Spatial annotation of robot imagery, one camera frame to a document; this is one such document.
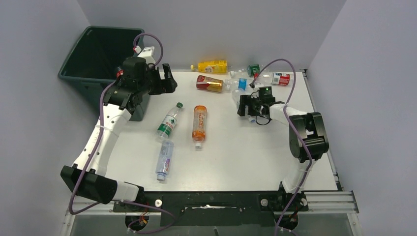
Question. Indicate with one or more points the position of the red gold tea bottle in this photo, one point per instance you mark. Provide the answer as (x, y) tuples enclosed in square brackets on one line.
[(209, 84)]

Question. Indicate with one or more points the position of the yellow juice bottle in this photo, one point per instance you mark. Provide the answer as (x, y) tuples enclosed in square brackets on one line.
[(213, 66)]

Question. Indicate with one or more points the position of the clear bottle green label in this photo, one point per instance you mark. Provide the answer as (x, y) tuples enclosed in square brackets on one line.
[(250, 71)]

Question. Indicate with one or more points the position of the orange drink bottle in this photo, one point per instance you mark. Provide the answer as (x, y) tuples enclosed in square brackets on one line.
[(199, 126)]

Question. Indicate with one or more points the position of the green cap water bottle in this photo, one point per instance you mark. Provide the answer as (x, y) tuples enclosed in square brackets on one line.
[(169, 122)]

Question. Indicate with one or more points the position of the dark green plastic bin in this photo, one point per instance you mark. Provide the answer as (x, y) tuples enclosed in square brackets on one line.
[(94, 59)]

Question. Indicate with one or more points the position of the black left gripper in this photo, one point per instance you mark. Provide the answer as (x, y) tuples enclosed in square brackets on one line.
[(164, 86)]

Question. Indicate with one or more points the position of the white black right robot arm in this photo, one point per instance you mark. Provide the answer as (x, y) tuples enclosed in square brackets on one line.
[(307, 134)]

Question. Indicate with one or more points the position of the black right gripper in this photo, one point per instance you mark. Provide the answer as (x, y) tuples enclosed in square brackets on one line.
[(245, 100)]

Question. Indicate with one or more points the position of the clear bottle blue label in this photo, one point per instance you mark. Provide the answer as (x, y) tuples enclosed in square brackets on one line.
[(233, 84)]

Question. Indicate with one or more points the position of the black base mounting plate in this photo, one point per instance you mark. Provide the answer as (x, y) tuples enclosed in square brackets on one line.
[(233, 208)]

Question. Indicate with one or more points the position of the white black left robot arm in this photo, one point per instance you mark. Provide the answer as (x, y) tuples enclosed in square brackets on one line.
[(117, 104)]

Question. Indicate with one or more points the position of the purple label Ganten bottle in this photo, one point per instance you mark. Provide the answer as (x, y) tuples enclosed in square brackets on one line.
[(164, 160)]

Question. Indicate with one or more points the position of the aluminium frame rail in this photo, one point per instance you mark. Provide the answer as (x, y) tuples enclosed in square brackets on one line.
[(331, 213)]

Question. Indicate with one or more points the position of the clear bottle red white label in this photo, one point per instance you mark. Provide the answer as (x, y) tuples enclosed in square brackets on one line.
[(119, 72)]

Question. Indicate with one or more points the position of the crushed bottle blue green label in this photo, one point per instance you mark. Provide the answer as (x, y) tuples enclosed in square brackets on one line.
[(236, 94)]

